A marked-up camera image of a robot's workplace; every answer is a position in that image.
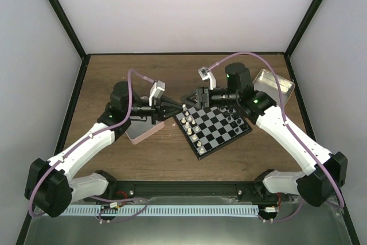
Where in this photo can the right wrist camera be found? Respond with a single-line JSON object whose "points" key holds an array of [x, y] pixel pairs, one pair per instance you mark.
{"points": [[207, 75]]}

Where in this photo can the yellow metal tin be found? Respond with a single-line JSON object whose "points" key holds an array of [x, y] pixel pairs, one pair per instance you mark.
{"points": [[265, 81]]}

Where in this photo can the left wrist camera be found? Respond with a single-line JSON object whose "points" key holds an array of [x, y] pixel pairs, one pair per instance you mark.
{"points": [[156, 91]]}

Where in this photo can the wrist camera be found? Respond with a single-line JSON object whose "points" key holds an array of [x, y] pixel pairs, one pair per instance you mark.
{"points": [[207, 75], [156, 91]]}

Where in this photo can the light blue slotted rail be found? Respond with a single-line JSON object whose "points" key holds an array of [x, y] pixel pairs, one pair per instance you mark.
{"points": [[164, 210]]}

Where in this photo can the pink metal tin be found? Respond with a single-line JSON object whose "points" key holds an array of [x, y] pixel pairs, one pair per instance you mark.
{"points": [[141, 130]]}

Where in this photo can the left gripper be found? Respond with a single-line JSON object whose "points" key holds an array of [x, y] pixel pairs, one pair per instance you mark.
{"points": [[161, 108]]}

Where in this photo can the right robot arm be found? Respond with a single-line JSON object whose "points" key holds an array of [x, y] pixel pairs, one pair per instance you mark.
{"points": [[322, 172]]}

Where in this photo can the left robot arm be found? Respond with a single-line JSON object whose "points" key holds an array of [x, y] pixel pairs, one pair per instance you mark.
{"points": [[52, 186]]}

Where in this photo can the black white chessboard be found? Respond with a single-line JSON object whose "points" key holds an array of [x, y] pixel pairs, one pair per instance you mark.
{"points": [[215, 131]]}

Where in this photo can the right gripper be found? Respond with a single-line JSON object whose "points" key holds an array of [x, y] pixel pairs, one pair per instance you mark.
{"points": [[191, 101]]}

